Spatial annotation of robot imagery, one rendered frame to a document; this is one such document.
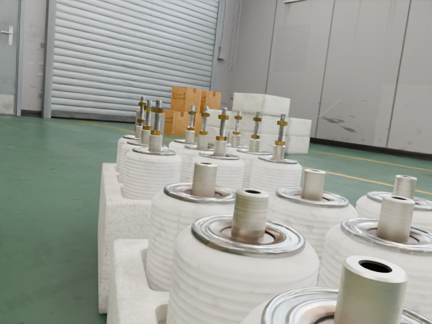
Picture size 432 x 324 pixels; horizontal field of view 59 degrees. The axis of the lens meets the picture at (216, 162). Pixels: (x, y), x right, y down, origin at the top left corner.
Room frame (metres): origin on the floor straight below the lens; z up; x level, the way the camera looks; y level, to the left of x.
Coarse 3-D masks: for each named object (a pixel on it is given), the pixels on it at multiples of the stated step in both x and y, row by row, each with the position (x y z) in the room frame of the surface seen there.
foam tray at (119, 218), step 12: (108, 168) 0.84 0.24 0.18; (108, 180) 0.72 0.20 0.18; (108, 192) 0.62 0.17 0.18; (120, 192) 0.63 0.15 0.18; (108, 204) 0.55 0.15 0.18; (120, 204) 0.56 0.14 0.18; (132, 204) 0.56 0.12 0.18; (144, 204) 0.57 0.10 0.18; (108, 216) 0.55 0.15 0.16; (120, 216) 0.56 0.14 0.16; (132, 216) 0.56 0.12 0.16; (144, 216) 0.57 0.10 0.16; (108, 228) 0.55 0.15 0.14; (120, 228) 0.56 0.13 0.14; (132, 228) 0.57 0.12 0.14; (144, 228) 0.57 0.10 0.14; (108, 240) 0.55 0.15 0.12; (108, 252) 0.55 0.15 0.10; (108, 264) 0.56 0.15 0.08; (108, 276) 0.56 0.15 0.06; (108, 288) 0.56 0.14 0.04
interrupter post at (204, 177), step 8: (200, 168) 0.35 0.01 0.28; (208, 168) 0.35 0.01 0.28; (216, 168) 0.35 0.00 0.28; (200, 176) 0.35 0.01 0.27; (208, 176) 0.35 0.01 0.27; (216, 176) 0.36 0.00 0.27; (192, 184) 0.35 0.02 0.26; (200, 184) 0.35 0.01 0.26; (208, 184) 0.35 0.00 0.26; (192, 192) 0.35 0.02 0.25; (200, 192) 0.35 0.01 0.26; (208, 192) 0.35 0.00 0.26
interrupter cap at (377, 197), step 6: (372, 192) 0.45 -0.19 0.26; (378, 192) 0.46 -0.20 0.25; (384, 192) 0.46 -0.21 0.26; (372, 198) 0.42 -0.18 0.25; (378, 198) 0.42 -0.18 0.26; (414, 198) 0.45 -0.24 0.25; (420, 198) 0.45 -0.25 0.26; (420, 204) 0.42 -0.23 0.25; (426, 204) 0.41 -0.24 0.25; (420, 210) 0.39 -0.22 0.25; (426, 210) 0.39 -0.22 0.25
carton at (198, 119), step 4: (196, 116) 4.79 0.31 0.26; (200, 116) 4.83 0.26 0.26; (196, 120) 4.79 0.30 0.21; (200, 120) 4.84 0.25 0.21; (196, 124) 4.80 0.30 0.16; (200, 124) 4.84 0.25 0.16; (196, 128) 4.80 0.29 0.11; (200, 128) 4.85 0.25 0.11; (196, 132) 4.81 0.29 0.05; (196, 136) 4.81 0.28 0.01
